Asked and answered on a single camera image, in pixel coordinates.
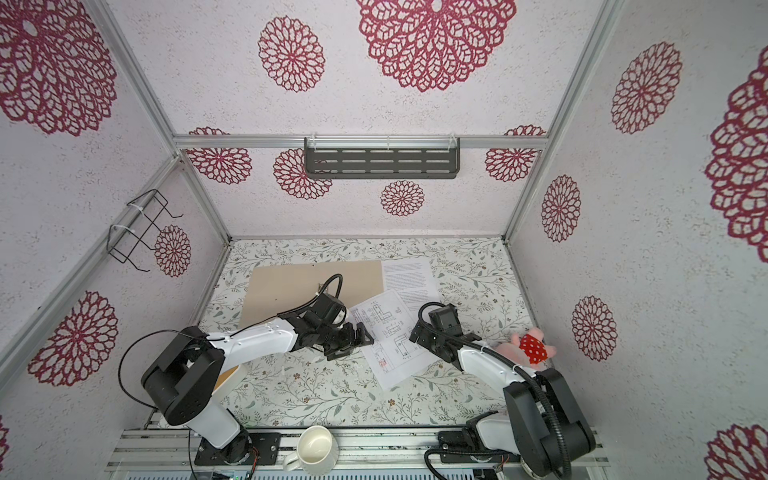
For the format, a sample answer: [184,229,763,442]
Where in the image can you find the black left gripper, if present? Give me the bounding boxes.
[318,320,375,362]

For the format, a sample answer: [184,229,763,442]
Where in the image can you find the white technical drawing sheet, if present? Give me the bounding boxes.
[350,290,442,391]

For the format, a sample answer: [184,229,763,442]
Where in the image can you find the white printed text sheet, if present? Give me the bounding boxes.
[381,257,442,314]

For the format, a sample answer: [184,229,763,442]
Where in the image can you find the beige manila folder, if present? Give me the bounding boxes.
[238,260,384,328]

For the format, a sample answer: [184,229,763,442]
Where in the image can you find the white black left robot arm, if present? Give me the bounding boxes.
[141,293,374,450]

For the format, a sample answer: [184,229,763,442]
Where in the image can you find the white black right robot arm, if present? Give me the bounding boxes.
[410,301,597,479]

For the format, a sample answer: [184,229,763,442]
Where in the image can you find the pink pig plush toy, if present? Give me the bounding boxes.
[494,328,557,371]

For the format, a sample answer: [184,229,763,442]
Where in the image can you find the white ceramic mug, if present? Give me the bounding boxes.
[282,425,340,476]

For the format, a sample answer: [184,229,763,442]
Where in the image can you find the white wooden-top tissue box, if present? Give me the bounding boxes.
[212,364,249,402]

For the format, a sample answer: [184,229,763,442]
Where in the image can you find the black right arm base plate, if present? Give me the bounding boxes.
[438,411,520,464]

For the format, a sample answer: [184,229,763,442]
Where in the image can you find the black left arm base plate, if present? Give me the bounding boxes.
[193,430,282,467]

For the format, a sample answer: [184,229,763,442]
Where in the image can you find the grey slotted wall shelf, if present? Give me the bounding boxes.
[304,137,461,180]

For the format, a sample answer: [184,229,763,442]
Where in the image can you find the black wire wall rack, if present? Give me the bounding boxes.
[105,188,184,273]

